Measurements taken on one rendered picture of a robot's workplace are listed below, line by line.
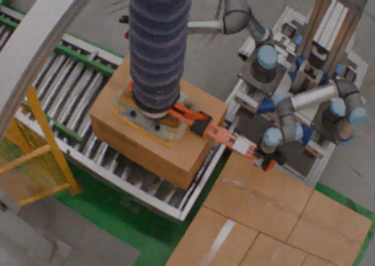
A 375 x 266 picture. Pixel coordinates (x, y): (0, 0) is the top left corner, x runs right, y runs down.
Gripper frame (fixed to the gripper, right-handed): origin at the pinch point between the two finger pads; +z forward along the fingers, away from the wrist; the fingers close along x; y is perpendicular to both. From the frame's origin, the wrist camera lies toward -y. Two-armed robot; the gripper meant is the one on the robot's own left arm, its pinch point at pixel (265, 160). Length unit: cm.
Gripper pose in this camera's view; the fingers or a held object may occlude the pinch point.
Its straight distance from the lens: 307.2
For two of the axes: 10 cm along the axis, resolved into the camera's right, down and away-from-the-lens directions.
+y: -8.6, -4.9, 1.3
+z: -0.4, 3.1, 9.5
